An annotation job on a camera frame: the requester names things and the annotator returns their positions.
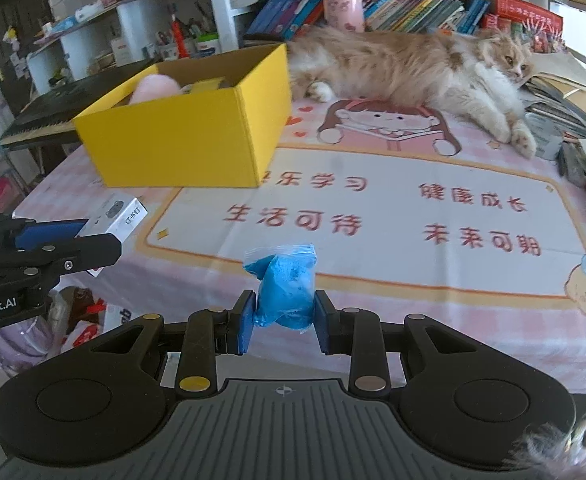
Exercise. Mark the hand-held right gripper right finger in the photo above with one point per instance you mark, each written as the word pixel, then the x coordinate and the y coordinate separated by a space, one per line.
pixel 323 322

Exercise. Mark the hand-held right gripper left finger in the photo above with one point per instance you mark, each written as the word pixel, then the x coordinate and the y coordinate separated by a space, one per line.
pixel 247 321

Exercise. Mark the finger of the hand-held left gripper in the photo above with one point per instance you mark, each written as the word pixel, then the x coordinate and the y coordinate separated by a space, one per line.
pixel 83 252
pixel 48 232

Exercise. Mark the blue plastic bag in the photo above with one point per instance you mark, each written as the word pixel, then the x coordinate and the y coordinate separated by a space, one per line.
pixel 285 290

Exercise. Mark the small white staples box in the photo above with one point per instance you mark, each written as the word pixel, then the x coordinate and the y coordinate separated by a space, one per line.
pixel 118 217

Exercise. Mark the yellow cardboard box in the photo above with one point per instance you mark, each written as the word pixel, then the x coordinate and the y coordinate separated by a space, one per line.
pixel 183 140

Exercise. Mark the pink pig plush toy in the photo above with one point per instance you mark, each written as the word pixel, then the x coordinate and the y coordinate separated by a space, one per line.
pixel 155 90

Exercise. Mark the pink checked desktop tablecloth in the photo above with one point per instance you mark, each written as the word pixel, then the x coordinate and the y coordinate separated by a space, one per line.
pixel 373 260

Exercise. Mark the red white plastic bag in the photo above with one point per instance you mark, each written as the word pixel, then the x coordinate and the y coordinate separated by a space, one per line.
pixel 88 325

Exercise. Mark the black electronic keyboard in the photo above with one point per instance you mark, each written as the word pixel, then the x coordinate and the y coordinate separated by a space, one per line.
pixel 63 110

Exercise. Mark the desk organizer with pens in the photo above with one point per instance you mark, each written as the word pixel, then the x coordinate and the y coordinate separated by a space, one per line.
pixel 173 45

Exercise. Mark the red pen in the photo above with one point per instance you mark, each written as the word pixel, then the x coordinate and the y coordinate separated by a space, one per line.
pixel 177 40

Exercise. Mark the white green-lid jar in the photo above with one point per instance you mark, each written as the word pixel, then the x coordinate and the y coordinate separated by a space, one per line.
pixel 207 45

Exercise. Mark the fluffy orange white cat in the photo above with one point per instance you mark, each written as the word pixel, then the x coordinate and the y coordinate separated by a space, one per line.
pixel 398 67

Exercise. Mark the fluffy pale fur trim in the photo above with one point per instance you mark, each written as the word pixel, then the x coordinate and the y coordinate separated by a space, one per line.
pixel 568 435

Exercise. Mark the white bookshelf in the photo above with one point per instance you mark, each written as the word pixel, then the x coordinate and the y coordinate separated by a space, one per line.
pixel 218 5

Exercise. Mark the row of colourful leaning books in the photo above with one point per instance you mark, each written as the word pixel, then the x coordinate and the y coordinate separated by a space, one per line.
pixel 283 10

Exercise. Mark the pink printed cup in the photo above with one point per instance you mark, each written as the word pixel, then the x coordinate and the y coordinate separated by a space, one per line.
pixel 343 10

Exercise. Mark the pile of worn notebooks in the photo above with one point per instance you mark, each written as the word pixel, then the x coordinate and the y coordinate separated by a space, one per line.
pixel 568 100

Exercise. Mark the red boxed book set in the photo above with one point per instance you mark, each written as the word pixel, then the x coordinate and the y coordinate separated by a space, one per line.
pixel 523 20

